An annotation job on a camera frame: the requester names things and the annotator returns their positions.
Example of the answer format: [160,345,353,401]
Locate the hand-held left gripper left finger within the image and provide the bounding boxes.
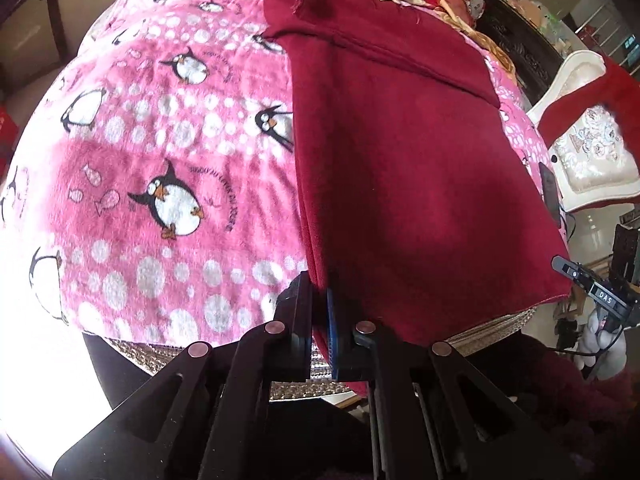
[52,270,315,480]

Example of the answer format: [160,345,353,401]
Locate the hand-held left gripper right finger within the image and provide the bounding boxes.
[326,287,583,480]

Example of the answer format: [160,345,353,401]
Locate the maroon knit garment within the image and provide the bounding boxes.
[262,0,573,397]

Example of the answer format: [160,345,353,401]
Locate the black phone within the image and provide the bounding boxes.
[538,161,563,228]

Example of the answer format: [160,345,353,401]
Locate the woven straw mat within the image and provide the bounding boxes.
[100,310,538,403]

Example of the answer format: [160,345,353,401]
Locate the white ornate chair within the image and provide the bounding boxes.
[527,50,640,211]

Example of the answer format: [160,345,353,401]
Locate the red garment on chair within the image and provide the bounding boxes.
[537,55,640,148]

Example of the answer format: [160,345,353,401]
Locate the pink penguin print blanket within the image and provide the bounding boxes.
[0,0,573,346]

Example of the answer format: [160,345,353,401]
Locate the dark carved wooden cabinet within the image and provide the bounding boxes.
[475,0,576,106]

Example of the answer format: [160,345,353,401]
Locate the metal railing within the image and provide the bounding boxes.
[575,0,640,66]

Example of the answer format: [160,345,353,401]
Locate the orange and green packets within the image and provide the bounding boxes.
[515,0,566,31]

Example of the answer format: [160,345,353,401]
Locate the dark wooden furniture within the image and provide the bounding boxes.
[0,0,68,66]

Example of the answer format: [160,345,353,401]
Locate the black cable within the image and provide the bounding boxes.
[552,310,601,358]

